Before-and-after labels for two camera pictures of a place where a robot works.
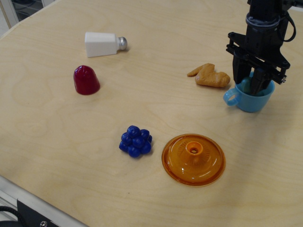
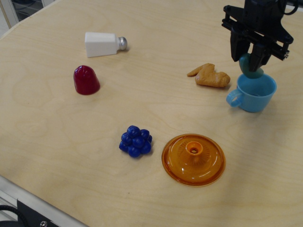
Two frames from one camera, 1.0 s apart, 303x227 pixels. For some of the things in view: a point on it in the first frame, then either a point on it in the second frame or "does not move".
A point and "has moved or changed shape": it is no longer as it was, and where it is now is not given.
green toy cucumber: x=246 y=84 has moved or changed shape
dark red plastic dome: x=85 y=80 does not move
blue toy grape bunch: x=136 y=142 does not move
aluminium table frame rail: x=10 y=193 does not move
